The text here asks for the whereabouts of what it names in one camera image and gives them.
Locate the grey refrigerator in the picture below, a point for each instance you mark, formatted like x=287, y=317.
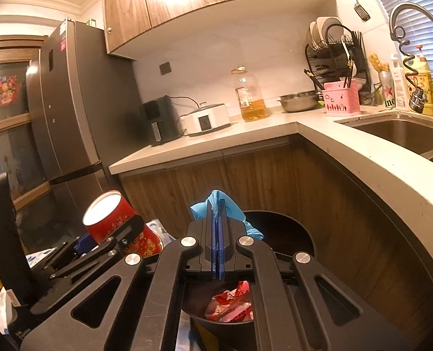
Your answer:
x=77, y=117

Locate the wooden glass door cabinet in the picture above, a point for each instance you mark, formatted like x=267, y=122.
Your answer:
x=4, y=146

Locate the black air fryer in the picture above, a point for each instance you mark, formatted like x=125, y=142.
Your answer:
x=161, y=120

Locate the red fridge sticker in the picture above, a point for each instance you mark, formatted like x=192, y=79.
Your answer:
x=63, y=44

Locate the dark wall socket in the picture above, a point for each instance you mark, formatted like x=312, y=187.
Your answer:
x=165, y=68

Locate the pink utensil basket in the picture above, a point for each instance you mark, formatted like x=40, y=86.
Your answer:
x=340, y=100

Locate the red and white plastic bag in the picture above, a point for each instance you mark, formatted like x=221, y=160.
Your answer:
x=220, y=309

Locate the blue floral tablecloth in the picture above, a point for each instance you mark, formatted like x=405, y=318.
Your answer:
x=161, y=232

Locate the black dish rack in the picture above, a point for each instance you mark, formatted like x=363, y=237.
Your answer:
x=329, y=62

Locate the red wrapper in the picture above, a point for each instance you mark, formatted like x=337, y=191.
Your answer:
x=238, y=289

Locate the white electric cooker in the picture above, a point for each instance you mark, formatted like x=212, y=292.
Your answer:
x=205, y=120

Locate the steel pot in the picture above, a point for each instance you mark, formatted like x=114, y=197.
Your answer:
x=298, y=102

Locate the white plate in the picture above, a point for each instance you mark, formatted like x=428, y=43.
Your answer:
x=313, y=34

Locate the metal kitchen faucet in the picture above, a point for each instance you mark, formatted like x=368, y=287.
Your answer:
x=410, y=6

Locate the yellow detergent bottle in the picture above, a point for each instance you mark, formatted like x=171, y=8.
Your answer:
x=426, y=87

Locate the cooking oil bottle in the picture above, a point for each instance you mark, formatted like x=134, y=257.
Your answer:
x=251, y=106

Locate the red paper cup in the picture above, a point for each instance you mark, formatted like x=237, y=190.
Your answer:
x=106, y=223

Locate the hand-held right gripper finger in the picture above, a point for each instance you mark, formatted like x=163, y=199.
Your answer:
x=220, y=241
x=213, y=241

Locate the black trash bin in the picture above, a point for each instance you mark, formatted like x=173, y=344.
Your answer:
x=286, y=230

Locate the white bowl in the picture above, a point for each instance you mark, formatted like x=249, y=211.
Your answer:
x=328, y=25

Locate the round red door decoration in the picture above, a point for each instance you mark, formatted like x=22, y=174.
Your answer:
x=6, y=90

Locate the wooden kitchen counter cabinet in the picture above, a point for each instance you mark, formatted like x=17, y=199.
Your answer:
x=238, y=175

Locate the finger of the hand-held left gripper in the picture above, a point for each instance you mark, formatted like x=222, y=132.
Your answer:
x=86, y=245
x=128, y=232

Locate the steel kitchen sink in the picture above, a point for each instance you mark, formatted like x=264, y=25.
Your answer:
x=403, y=131

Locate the white detergent bottle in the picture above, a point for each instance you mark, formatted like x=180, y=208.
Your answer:
x=399, y=84

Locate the wooden upper cabinets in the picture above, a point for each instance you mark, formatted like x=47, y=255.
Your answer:
x=201, y=3

